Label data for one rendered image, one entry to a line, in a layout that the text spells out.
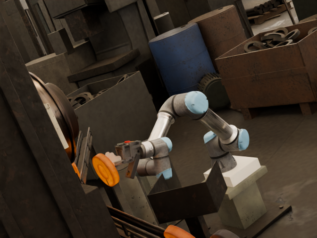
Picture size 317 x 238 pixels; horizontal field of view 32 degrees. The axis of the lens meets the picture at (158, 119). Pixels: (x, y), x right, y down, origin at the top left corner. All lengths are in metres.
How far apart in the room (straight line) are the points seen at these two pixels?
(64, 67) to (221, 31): 1.85
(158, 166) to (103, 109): 2.43
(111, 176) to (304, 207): 1.33
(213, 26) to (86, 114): 2.00
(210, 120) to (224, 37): 3.35
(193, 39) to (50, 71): 1.81
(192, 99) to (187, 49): 3.15
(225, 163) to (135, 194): 0.65
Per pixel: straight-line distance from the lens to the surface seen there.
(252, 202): 3.25
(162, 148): 2.55
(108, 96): 5.01
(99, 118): 4.90
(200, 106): 2.75
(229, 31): 6.17
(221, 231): 1.70
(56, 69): 6.59
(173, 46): 5.83
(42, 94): 2.34
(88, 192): 2.12
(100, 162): 2.41
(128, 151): 2.46
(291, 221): 3.21
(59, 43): 6.51
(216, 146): 3.10
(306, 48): 4.57
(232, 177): 3.08
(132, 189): 3.44
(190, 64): 5.87
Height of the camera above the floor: 1.51
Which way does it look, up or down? 14 degrees down
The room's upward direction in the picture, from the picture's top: 23 degrees counter-clockwise
